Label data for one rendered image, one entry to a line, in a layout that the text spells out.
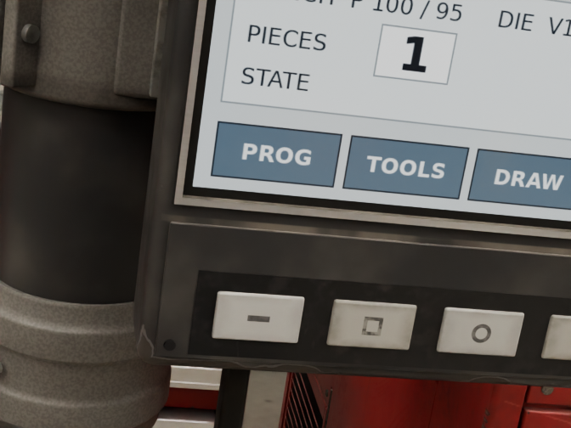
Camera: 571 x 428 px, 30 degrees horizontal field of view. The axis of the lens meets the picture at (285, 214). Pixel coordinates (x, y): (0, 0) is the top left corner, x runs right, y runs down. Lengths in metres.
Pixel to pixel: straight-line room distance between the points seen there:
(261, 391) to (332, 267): 2.80
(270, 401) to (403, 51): 2.79
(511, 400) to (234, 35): 0.58
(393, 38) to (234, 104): 0.07
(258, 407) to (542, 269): 2.69
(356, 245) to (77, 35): 0.17
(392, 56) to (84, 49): 0.16
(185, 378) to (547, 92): 0.87
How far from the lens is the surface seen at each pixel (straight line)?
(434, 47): 0.44
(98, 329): 0.57
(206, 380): 1.27
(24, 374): 0.59
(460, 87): 0.44
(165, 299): 0.44
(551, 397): 0.95
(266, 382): 3.30
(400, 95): 0.44
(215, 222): 0.43
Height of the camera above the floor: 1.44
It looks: 17 degrees down
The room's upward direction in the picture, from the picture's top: 9 degrees clockwise
